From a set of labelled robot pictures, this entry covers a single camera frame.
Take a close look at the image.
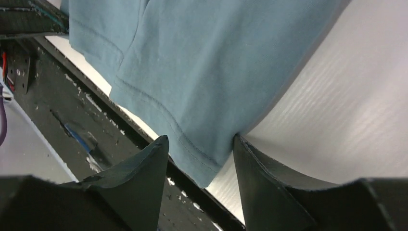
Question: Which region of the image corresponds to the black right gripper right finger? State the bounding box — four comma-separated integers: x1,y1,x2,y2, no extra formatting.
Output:
233,135,408,231

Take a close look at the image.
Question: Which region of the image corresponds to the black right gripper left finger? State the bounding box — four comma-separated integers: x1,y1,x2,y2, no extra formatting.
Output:
0,135,169,231

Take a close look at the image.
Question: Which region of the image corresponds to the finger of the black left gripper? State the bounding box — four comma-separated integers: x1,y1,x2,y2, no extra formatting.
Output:
0,0,69,40

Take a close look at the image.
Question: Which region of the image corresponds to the grey-blue t-shirt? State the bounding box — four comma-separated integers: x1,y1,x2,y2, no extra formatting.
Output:
61,0,348,188

